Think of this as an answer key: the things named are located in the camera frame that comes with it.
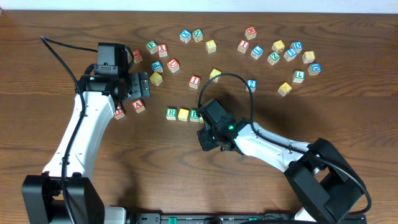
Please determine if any green B block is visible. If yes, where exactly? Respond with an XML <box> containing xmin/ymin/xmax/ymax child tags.
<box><xmin>190</xmin><ymin>109</ymin><xmax>200</xmax><ymax>122</ymax></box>

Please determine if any yellow O block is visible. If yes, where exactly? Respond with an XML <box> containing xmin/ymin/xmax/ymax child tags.
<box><xmin>177</xmin><ymin>108</ymin><xmax>190</xmax><ymax>121</ymax></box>

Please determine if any green R block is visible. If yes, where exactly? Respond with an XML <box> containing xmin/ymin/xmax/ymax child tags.
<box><xmin>166</xmin><ymin>108</ymin><xmax>177</xmax><ymax>120</ymax></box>

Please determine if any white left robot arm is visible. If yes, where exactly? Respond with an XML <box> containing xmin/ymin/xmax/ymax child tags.
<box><xmin>22</xmin><ymin>72</ymin><xmax>150</xmax><ymax>223</ymax></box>

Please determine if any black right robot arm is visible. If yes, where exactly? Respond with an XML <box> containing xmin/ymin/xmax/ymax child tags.
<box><xmin>198</xmin><ymin>111</ymin><xmax>371</xmax><ymax>223</ymax></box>

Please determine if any yellow G block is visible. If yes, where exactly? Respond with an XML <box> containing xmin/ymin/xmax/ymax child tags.
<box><xmin>150</xmin><ymin>72</ymin><xmax>163</xmax><ymax>86</ymax></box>

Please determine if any red A block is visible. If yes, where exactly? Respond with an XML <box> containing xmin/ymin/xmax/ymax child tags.
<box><xmin>132</xmin><ymin>99</ymin><xmax>145</xmax><ymax>113</ymax></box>

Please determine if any blue P block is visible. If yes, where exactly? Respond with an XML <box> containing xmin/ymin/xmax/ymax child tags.
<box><xmin>151</xmin><ymin>60</ymin><xmax>163</xmax><ymax>73</ymax></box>

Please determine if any red block far left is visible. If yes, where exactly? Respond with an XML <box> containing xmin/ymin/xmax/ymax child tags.
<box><xmin>132</xmin><ymin>50</ymin><xmax>143</xmax><ymax>63</ymax></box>

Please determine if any red U block lower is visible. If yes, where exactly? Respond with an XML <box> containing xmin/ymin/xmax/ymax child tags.
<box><xmin>114</xmin><ymin>105</ymin><xmax>125</xmax><ymax>119</ymax></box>

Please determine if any red u block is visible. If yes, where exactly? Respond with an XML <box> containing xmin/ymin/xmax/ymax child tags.
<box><xmin>114</xmin><ymin>105</ymin><xmax>125</xmax><ymax>119</ymax></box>
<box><xmin>167</xmin><ymin>58</ymin><xmax>180</xmax><ymax>73</ymax></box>

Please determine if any green F block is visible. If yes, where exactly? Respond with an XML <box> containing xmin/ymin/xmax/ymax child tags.
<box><xmin>146</xmin><ymin>40</ymin><xmax>158</xmax><ymax>54</ymax></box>

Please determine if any red U block upper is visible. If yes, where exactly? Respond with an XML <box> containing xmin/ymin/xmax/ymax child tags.
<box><xmin>167</xmin><ymin>58</ymin><xmax>180</xmax><ymax>73</ymax></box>

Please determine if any red Y block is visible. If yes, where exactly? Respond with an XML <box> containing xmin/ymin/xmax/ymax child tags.
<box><xmin>157</xmin><ymin>44</ymin><xmax>168</xmax><ymax>57</ymax></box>

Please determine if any red I block lower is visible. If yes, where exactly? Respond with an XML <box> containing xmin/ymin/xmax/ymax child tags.
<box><xmin>188</xmin><ymin>75</ymin><xmax>201</xmax><ymax>89</ymax></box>

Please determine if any red i block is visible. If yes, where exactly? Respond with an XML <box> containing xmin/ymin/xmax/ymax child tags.
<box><xmin>238</xmin><ymin>40</ymin><xmax>249</xmax><ymax>54</ymax></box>
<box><xmin>188</xmin><ymin>75</ymin><xmax>201</xmax><ymax>89</ymax></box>

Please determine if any blue 2 block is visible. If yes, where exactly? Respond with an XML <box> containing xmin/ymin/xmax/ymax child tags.
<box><xmin>246</xmin><ymin>79</ymin><xmax>257</xmax><ymax>92</ymax></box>

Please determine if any blue X block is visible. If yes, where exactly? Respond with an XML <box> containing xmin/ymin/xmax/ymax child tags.
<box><xmin>179</xmin><ymin>29</ymin><xmax>192</xmax><ymax>44</ymax></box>

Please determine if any green N block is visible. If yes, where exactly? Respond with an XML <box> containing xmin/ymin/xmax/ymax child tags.
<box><xmin>192</xmin><ymin>29</ymin><xmax>203</xmax><ymax>42</ymax></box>

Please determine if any yellow K block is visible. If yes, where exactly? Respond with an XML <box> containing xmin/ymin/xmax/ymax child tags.
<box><xmin>277</xmin><ymin>82</ymin><xmax>292</xmax><ymax>96</ymax></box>

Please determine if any blue L block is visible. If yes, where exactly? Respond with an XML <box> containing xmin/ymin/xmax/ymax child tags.
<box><xmin>251</xmin><ymin>45</ymin><xmax>264</xmax><ymax>60</ymax></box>

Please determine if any red I block upper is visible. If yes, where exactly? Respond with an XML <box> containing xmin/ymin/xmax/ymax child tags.
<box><xmin>238</xmin><ymin>40</ymin><xmax>249</xmax><ymax>54</ymax></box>

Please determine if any green Z block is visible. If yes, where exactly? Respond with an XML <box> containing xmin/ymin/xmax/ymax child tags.
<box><xmin>267</xmin><ymin>52</ymin><xmax>280</xmax><ymax>65</ymax></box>

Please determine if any green 7 block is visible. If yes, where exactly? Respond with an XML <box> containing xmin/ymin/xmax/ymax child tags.
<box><xmin>292</xmin><ymin>70</ymin><xmax>305</xmax><ymax>83</ymax></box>

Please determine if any yellow block with ball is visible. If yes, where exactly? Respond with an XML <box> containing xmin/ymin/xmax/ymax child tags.
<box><xmin>272</xmin><ymin>40</ymin><xmax>285</xmax><ymax>54</ymax></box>

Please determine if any blue 5 block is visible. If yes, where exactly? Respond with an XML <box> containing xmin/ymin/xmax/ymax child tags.
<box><xmin>284</xmin><ymin>48</ymin><xmax>297</xmax><ymax>62</ymax></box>

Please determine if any blue D block right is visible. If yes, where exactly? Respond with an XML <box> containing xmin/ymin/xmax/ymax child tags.
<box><xmin>308</xmin><ymin>63</ymin><xmax>322</xmax><ymax>76</ymax></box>

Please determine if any blue d block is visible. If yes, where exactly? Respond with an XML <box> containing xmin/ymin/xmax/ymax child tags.
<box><xmin>290</xmin><ymin>41</ymin><xmax>303</xmax><ymax>54</ymax></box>
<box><xmin>308</xmin><ymin>63</ymin><xmax>322</xmax><ymax>76</ymax></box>

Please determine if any yellow 8 block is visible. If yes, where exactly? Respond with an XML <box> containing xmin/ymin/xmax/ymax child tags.
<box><xmin>302</xmin><ymin>51</ymin><xmax>315</xmax><ymax>64</ymax></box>

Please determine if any blue D block far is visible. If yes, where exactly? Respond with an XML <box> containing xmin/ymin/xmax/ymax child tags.
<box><xmin>290</xmin><ymin>41</ymin><xmax>303</xmax><ymax>54</ymax></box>

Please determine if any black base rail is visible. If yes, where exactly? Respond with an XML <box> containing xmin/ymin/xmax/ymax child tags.
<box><xmin>126</xmin><ymin>212</ymin><xmax>368</xmax><ymax>224</ymax></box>

